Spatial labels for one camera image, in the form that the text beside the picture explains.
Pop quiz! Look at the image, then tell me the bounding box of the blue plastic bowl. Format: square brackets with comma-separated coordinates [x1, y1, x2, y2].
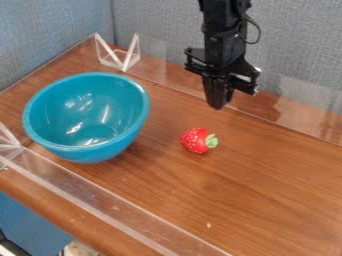
[21, 72, 150, 163]

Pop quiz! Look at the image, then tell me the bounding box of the clear acrylic back barrier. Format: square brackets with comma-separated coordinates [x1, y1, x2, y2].
[94, 33, 342, 146]

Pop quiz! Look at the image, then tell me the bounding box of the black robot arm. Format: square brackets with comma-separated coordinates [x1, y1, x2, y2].
[184, 0, 261, 110]

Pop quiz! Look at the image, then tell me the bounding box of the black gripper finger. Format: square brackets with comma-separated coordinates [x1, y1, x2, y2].
[221, 80, 234, 107]
[202, 75, 222, 110]

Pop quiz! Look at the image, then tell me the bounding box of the clear acrylic corner bracket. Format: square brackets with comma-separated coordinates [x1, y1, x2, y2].
[95, 33, 140, 72]

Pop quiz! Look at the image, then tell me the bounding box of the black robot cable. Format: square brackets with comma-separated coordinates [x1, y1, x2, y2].
[238, 13, 262, 45]

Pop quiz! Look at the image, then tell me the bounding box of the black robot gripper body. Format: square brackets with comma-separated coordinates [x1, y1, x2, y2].
[184, 32, 261, 96]

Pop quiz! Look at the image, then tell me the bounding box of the clear acrylic front barrier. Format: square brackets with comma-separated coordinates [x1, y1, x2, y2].
[0, 122, 233, 256]

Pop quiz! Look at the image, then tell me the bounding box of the dark object bottom left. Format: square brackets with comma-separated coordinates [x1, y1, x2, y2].
[0, 231, 32, 256]

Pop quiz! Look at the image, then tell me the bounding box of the red toy strawberry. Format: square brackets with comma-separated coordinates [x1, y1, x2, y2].
[180, 128, 219, 154]

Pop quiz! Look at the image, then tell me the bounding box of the pale object under table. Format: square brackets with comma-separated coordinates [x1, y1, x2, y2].
[58, 240, 104, 256]

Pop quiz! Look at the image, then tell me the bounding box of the clear acrylic barrier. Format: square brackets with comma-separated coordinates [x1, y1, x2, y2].
[94, 33, 342, 146]
[0, 122, 233, 256]

